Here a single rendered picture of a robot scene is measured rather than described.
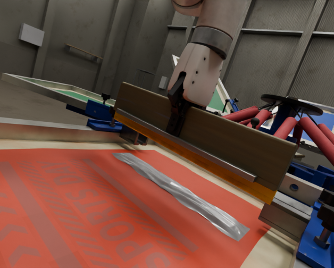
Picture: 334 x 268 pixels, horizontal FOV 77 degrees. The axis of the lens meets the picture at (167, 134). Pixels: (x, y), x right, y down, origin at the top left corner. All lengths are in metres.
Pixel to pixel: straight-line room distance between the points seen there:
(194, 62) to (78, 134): 0.36
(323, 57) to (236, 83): 3.04
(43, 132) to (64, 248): 0.33
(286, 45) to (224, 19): 9.31
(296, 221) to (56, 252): 0.37
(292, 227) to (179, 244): 0.22
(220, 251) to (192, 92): 0.26
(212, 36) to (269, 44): 9.52
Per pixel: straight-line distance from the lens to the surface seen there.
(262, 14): 10.64
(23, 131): 0.54
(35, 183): 0.38
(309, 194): 0.69
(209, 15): 0.43
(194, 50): 0.40
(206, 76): 0.41
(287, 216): 0.45
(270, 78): 9.40
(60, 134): 0.58
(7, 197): 0.35
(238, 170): 0.35
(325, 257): 0.41
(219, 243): 0.38
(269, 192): 0.37
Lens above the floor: 1.14
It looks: 9 degrees down
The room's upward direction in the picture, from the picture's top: 19 degrees clockwise
